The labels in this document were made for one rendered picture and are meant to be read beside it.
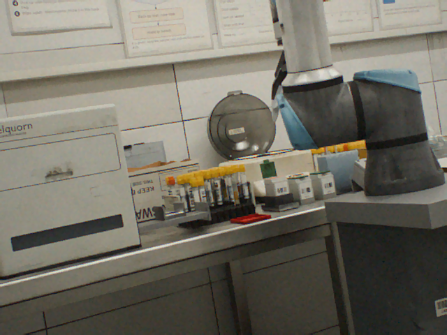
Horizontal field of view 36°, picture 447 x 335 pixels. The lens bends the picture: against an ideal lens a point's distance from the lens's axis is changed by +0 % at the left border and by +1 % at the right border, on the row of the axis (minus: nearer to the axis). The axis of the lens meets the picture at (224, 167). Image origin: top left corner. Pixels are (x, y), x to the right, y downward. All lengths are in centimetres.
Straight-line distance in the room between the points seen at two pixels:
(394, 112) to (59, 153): 64
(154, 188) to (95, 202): 37
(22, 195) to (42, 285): 17
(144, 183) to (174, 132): 44
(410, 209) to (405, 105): 23
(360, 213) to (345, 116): 18
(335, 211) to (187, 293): 95
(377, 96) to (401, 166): 13
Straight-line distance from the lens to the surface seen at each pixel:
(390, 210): 120
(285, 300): 234
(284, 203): 162
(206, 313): 221
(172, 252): 141
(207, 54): 218
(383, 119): 129
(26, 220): 137
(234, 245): 146
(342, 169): 178
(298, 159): 190
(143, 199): 173
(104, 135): 140
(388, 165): 130
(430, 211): 113
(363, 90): 129
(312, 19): 128
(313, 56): 128
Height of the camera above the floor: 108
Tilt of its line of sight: 3 degrees down
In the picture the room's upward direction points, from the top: 10 degrees counter-clockwise
